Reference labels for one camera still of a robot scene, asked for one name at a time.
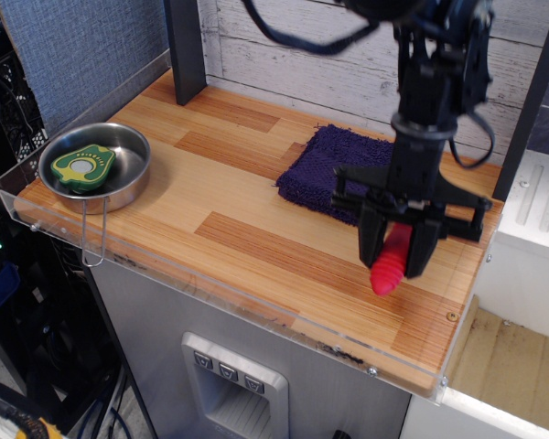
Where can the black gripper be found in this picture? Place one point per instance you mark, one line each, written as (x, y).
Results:
(449, 210)

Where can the red handled metal spork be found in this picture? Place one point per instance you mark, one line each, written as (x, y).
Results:
(389, 268)

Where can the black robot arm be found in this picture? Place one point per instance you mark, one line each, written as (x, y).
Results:
(442, 75)

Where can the purple folded towel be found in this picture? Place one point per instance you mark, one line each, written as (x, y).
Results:
(311, 180)

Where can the white toy sink unit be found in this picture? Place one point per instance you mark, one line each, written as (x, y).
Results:
(497, 382)

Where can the silver toy fridge dispenser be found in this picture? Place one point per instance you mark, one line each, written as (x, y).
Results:
(236, 396)

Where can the green toy avocado half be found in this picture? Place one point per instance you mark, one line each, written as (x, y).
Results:
(83, 169)

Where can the clear acrylic table guard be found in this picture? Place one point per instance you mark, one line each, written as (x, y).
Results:
(223, 234)

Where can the dark vertical post right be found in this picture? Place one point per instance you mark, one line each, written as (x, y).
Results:
(525, 124)

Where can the dark vertical post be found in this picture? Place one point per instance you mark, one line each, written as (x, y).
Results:
(186, 50)
(525, 124)

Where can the dark vertical post left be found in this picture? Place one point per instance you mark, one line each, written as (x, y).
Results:
(186, 50)

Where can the steel pan with wire handle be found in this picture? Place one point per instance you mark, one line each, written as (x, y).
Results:
(126, 181)

